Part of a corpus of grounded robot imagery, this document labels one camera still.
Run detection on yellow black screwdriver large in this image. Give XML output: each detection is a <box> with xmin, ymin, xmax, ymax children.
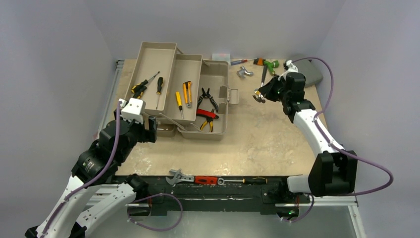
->
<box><xmin>131</xmin><ymin>71</ymin><xmax>160</xmax><ymax>99</ymax></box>

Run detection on yellow black screwdriver slim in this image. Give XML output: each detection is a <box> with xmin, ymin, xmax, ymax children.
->
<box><xmin>156</xmin><ymin>77</ymin><xmax>163</xmax><ymax>110</ymax></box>

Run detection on beige plastic tool box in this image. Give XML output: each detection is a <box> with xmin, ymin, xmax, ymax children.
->
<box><xmin>125</xmin><ymin>42</ymin><xmax>239</xmax><ymax>140</ymax></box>

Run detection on yellow black utility knife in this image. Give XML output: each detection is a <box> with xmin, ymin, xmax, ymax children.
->
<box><xmin>183</xmin><ymin>81</ymin><xmax>192</xmax><ymax>108</ymax></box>

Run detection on red black folding tool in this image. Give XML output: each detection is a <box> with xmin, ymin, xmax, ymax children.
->
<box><xmin>196</xmin><ymin>109</ymin><xmax>219</xmax><ymax>119</ymax></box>

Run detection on yellow black pliers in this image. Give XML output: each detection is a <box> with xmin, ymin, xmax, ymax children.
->
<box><xmin>200</xmin><ymin>118</ymin><xmax>213</xmax><ymax>132</ymax></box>

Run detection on small black handled hammer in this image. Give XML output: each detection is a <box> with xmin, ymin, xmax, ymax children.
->
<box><xmin>253</xmin><ymin>65</ymin><xmax>268</xmax><ymax>104</ymax></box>

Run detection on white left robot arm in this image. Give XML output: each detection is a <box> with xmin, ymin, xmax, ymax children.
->
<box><xmin>24</xmin><ymin>116</ymin><xmax>157</xmax><ymax>238</ymax></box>

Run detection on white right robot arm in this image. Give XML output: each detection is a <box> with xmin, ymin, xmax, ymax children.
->
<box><xmin>259</xmin><ymin>72</ymin><xmax>358</xmax><ymax>202</ymax></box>

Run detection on grey sharpening stone block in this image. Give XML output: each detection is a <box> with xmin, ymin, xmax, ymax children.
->
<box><xmin>287</xmin><ymin>54</ymin><xmax>323</xmax><ymax>88</ymax></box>

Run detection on green orange spray nozzle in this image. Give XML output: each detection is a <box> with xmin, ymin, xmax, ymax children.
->
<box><xmin>253</xmin><ymin>58</ymin><xmax>279</xmax><ymax>75</ymax></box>

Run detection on red blue small screwdriver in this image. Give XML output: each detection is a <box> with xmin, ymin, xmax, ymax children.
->
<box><xmin>230</xmin><ymin>59</ymin><xmax>254</xmax><ymax>65</ymax></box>

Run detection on clear plastic screw box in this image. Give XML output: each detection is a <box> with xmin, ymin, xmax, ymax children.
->
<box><xmin>211</xmin><ymin>53</ymin><xmax>231</xmax><ymax>62</ymax></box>

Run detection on black orange screwdriver on base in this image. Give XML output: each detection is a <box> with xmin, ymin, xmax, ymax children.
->
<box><xmin>223</xmin><ymin>178</ymin><xmax>267</xmax><ymax>185</ymax></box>

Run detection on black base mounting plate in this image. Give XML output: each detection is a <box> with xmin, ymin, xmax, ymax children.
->
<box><xmin>130</xmin><ymin>176</ymin><xmax>310</xmax><ymax>218</ymax></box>

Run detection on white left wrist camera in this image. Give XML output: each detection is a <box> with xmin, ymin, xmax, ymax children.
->
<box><xmin>118</xmin><ymin>98</ymin><xmax>146</xmax><ymax>124</ymax></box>

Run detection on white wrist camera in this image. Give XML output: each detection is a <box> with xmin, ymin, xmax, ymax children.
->
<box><xmin>118</xmin><ymin>98</ymin><xmax>146</xmax><ymax>124</ymax></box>
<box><xmin>281</xmin><ymin>60</ymin><xmax>299</xmax><ymax>79</ymax></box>

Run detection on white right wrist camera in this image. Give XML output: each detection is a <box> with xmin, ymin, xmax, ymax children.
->
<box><xmin>281</xmin><ymin>60</ymin><xmax>299</xmax><ymax>79</ymax></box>

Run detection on red handled adjustable wrench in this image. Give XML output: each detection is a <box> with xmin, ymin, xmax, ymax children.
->
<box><xmin>165</xmin><ymin>169</ymin><xmax>224</xmax><ymax>185</ymax></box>

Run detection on aluminium frame rail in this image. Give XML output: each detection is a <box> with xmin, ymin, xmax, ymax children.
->
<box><xmin>67</xmin><ymin>184</ymin><xmax>358</xmax><ymax>206</ymax></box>

